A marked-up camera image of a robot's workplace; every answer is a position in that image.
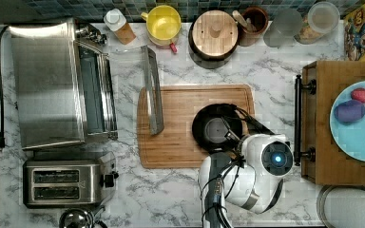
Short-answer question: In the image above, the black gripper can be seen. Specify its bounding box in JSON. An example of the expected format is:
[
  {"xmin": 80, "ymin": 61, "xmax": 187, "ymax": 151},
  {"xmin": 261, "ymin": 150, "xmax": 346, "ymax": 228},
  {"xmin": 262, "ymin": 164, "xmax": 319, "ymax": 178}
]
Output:
[{"xmin": 221, "ymin": 106, "xmax": 274, "ymax": 149}]

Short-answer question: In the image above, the wooden serving tray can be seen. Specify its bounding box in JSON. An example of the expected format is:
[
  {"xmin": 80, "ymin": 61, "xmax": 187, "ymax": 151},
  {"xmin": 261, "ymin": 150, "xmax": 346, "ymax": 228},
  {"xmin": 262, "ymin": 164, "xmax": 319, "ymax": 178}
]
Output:
[{"xmin": 294, "ymin": 61, "xmax": 365, "ymax": 185}]

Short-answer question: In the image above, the round wooden lid canister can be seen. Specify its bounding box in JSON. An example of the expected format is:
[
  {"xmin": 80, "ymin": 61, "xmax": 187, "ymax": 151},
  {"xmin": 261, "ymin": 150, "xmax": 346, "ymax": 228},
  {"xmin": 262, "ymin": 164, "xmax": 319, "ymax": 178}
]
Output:
[{"xmin": 188, "ymin": 10, "xmax": 239, "ymax": 69}]

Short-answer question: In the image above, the clear lidded jar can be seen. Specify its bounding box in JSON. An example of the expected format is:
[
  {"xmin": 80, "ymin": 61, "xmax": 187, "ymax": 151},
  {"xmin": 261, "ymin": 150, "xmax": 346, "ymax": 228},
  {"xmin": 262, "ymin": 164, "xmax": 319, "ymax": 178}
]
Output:
[{"xmin": 295, "ymin": 1, "xmax": 340, "ymax": 45}]

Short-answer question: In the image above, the purple toy eggplant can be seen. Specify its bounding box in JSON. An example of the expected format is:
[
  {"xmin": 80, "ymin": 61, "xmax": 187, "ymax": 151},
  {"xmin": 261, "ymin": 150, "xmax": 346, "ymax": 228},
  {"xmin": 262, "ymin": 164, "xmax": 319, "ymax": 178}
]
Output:
[{"xmin": 334, "ymin": 100, "xmax": 365, "ymax": 124}]

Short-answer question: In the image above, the bamboo cutting board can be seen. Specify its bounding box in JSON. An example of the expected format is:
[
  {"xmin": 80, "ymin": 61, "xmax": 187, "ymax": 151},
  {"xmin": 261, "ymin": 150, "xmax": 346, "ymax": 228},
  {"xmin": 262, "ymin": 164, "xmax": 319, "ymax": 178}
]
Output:
[{"xmin": 137, "ymin": 85, "xmax": 255, "ymax": 168}]

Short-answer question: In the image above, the black power cord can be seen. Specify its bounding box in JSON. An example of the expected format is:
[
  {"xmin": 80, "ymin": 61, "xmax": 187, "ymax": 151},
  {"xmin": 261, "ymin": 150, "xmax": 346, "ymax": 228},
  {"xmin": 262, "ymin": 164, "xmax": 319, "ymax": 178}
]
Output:
[{"xmin": 0, "ymin": 25, "xmax": 11, "ymax": 155}]

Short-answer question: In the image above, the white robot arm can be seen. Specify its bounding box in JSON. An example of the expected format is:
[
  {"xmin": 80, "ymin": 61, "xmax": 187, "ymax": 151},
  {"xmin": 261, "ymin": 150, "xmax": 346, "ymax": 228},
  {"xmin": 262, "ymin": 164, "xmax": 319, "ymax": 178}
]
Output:
[{"xmin": 192, "ymin": 104, "xmax": 294, "ymax": 228}]

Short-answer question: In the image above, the yellow mug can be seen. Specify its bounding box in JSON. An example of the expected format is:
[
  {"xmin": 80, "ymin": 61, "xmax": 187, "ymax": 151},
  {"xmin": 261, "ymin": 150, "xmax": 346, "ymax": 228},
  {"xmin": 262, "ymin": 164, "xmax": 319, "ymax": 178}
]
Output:
[{"xmin": 141, "ymin": 5, "xmax": 182, "ymax": 53}]

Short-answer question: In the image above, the stainless steel toaster oven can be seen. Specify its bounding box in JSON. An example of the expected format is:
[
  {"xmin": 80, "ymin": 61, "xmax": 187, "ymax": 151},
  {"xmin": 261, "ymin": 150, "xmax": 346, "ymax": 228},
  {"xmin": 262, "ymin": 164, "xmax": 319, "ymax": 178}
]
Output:
[{"xmin": 9, "ymin": 18, "xmax": 118, "ymax": 150}]

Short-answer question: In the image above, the white cap spice bottle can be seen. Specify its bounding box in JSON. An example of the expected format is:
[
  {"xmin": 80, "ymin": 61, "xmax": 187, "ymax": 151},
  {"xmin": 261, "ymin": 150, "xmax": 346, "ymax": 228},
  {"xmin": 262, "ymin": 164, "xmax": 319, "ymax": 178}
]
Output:
[{"xmin": 104, "ymin": 9, "xmax": 136, "ymax": 45}]

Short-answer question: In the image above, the brown utensil crock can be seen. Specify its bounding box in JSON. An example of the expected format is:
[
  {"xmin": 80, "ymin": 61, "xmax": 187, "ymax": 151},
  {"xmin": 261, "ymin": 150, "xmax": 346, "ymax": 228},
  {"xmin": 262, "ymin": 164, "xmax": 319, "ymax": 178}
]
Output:
[{"xmin": 232, "ymin": 6, "xmax": 269, "ymax": 47}]

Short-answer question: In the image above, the frosted glass jar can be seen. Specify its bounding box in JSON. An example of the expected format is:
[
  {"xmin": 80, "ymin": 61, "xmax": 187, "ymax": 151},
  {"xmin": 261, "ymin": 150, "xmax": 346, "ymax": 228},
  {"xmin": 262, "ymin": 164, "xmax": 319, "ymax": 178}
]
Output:
[{"xmin": 263, "ymin": 9, "xmax": 302, "ymax": 48}]

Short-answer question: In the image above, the red toy strawberry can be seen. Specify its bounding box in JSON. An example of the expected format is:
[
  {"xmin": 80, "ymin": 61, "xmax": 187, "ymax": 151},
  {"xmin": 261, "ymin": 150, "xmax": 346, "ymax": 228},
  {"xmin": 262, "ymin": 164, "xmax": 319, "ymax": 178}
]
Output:
[{"xmin": 351, "ymin": 87, "xmax": 365, "ymax": 104}]

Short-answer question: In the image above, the white round container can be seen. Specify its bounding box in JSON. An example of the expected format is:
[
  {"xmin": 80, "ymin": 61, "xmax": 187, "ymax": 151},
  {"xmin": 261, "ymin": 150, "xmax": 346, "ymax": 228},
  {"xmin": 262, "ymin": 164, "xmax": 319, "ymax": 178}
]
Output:
[{"xmin": 317, "ymin": 186, "xmax": 365, "ymax": 228}]

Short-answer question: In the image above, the chrome kettle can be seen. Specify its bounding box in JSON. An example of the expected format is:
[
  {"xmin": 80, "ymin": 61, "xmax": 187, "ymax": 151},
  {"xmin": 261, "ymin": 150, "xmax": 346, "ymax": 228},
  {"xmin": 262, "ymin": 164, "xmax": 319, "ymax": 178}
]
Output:
[{"xmin": 59, "ymin": 207, "xmax": 108, "ymax": 228}]

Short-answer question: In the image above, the silver two-slot toaster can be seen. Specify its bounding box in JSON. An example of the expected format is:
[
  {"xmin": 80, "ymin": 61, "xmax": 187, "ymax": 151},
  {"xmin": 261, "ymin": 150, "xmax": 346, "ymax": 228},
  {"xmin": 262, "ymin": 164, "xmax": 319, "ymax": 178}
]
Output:
[{"xmin": 23, "ymin": 152, "xmax": 119, "ymax": 208}]

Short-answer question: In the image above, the light blue plate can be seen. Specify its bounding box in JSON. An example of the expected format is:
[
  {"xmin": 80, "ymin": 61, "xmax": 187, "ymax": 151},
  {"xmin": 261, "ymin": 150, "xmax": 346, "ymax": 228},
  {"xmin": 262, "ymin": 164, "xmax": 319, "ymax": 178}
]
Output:
[{"xmin": 330, "ymin": 81, "xmax": 365, "ymax": 162}]

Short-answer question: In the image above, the black bowl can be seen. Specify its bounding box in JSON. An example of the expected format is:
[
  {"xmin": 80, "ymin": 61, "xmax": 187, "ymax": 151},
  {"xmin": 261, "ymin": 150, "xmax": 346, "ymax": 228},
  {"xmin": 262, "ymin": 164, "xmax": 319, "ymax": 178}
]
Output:
[{"xmin": 192, "ymin": 104, "xmax": 234, "ymax": 154}]

